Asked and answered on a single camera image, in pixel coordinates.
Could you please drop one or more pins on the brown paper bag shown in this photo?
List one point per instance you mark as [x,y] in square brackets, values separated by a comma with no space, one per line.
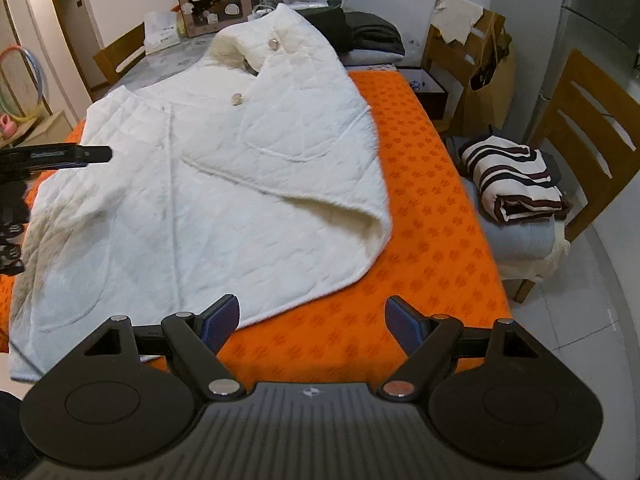
[492,95]

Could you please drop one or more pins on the grey refrigerator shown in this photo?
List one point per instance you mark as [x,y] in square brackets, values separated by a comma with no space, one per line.
[600,20]

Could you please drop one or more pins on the orange patterned mat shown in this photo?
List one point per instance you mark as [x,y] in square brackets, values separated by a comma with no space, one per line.
[435,200]

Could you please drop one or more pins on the low cream cabinet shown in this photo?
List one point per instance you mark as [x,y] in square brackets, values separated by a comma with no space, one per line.
[47,130]

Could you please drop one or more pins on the white power strip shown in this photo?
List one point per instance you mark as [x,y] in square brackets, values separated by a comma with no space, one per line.
[262,11]

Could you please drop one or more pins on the white tissue pack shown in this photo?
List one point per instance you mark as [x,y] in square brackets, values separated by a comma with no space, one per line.
[161,35]

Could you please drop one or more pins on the pink kettlebell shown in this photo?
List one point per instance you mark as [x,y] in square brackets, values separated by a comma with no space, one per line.
[6,127]

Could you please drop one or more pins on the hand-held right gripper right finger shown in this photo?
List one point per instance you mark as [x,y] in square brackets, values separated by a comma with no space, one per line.
[402,322]

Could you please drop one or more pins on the white quilted jacket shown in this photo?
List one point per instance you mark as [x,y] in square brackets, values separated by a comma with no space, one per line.
[175,185]

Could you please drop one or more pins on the cream folded garment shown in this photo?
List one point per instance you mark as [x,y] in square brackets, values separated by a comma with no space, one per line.
[545,265]

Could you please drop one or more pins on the striped folded garment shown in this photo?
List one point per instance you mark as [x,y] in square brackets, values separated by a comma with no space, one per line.
[510,175]

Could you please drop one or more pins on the black open box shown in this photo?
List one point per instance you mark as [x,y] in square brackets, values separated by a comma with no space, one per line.
[430,92]

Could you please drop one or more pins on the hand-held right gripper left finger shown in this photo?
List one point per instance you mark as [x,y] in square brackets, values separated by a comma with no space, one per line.
[222,320]

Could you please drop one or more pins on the colourful hula hoop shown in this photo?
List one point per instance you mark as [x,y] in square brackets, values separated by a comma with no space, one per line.
[42,75]

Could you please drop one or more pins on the person's left hand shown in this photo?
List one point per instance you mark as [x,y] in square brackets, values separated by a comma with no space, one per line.
[11,240]

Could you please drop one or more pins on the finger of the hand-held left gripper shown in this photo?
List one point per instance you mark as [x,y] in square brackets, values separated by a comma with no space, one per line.
[90,155]

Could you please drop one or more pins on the light blue folded garment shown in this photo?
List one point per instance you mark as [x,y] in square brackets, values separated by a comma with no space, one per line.
[515,240]

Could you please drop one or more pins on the dark grey folded garment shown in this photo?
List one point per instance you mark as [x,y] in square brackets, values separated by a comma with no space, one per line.
[375,30]

